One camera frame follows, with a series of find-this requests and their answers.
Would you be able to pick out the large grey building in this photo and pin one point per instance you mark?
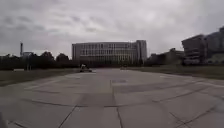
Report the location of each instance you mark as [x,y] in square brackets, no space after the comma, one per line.
[110,51]

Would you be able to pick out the grey slab pavement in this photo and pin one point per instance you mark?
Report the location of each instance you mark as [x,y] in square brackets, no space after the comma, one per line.
[133,100]

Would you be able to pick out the low building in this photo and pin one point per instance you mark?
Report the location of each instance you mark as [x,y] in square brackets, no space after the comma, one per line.
[170,57]

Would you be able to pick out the row of trees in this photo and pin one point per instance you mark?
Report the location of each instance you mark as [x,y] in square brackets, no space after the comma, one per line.
[46,60]

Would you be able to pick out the grass slope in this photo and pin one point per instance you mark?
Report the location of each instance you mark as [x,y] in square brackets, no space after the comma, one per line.
[193,71]

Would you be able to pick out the grass area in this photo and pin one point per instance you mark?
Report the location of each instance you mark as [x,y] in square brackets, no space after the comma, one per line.
[26,76]

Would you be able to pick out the dark building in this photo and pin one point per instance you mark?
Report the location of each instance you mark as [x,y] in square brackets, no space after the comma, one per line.
[200,46]

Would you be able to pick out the chimney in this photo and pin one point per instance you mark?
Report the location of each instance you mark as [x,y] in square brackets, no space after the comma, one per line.
[21,48]

